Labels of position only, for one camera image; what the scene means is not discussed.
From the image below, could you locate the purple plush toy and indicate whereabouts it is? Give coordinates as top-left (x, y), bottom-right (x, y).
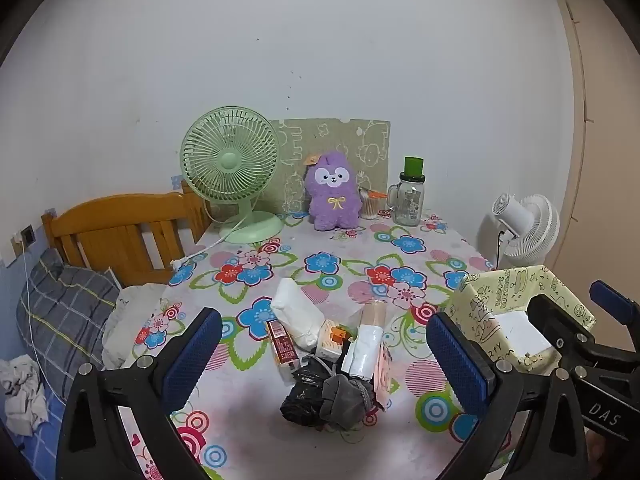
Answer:
top-left (304, 151), bottom-right (361, 231)

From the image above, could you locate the red barcode box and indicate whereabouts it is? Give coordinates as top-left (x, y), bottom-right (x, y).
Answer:
top-left (266, 320), bottom-right (300, 386)

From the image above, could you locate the crumpled white cloth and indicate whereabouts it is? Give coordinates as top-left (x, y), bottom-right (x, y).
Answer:
top-left (0, 354), bottom-right (49, 437)

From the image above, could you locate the grey sock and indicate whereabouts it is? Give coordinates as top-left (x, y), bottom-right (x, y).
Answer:
top-left (319, 374), bottom-right (375, 431)

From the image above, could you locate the green patterned backboard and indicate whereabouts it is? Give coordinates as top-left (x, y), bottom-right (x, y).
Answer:
top-left (258, 118), bottom-right (390, 214)

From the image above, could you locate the white cloth pack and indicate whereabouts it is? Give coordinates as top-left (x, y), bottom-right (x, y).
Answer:
top-left (271, 278), bottom-right (326, 351)

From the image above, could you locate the pink paper packet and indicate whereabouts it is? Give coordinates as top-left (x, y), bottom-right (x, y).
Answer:
top-left (372, 342), bottom-right (393, 410)

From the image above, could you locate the black plastic bag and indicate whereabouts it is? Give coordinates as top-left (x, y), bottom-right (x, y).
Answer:
top-left (280, 354), bottom-right (333, 428)

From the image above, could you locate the green desk fan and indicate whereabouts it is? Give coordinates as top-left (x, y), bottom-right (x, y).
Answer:
top-left (179, 105), bottom-right (283, 244)

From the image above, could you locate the white fan power cable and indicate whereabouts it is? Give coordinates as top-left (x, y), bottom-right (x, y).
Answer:
top-left (169, 199), bottom-right (262, 273)

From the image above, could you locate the yellow cartoon storage box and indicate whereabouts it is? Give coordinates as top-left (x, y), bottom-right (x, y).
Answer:
top-left (442, 264), bottom-right (596, 373)

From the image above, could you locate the wooden bed headboard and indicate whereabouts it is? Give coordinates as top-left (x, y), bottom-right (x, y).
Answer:
top-left (41, 183), bottom-right (212, 286)

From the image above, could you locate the beige door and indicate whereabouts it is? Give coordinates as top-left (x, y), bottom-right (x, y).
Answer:
top-left (548, 0), bottom-right (639, 349)

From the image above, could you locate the toothpick jar orange lid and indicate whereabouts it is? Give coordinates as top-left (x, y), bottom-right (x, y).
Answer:
top-left (359, 188), bottom-right (387, 220)

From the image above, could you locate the floral tablecloth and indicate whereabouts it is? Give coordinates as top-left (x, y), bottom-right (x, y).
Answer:
top-left (107, 214), bottom-right (490, 479)

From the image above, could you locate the grey plaid pillow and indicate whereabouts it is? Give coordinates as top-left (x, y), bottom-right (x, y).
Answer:
top-left (16, 248), bottom-right (120, 401)

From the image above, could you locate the glass mason jar green lid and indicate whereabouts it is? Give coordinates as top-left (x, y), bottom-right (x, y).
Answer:
top-left (386, 156), bottom-right (425, 226)

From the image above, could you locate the white floor fan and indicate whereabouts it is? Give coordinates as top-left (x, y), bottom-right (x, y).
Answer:
top-left (476, 193), bottom-right (560, 269)

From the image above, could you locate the beige cloth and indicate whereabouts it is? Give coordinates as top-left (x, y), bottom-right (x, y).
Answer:
top-left (341, 300), bottom-right (387, 382)

